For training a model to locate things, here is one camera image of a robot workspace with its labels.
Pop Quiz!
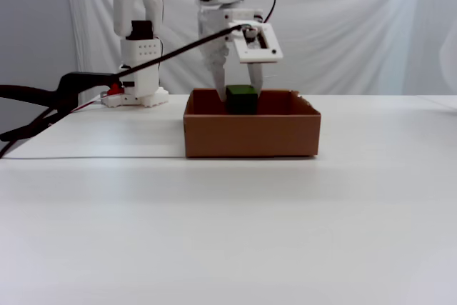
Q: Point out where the green cube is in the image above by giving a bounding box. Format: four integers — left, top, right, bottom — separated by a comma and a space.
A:
224, 84, 259, 115

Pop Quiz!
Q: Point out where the black spring clamp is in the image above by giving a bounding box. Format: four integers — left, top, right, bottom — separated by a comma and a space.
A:
0, 71, 124, 143

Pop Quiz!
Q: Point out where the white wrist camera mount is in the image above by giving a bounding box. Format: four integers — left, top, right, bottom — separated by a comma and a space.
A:
228, 21, 285, 65

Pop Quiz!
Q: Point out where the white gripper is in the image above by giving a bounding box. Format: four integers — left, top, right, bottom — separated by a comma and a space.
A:
197, 1, 265, 104

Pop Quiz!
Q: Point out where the red base power wire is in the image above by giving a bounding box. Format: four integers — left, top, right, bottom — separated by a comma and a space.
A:
69, 99, 106, 115

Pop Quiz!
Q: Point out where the brown cardboard box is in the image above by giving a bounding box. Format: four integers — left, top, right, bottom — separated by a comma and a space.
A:
183, 88, 321, 159

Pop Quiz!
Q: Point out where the white backdrop cloth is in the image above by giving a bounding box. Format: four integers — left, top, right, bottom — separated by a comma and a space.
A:
59, 0, 457, 97

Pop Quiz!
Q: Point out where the black camera cable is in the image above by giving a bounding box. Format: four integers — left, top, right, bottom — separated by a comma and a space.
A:
113, 23, 253, 79

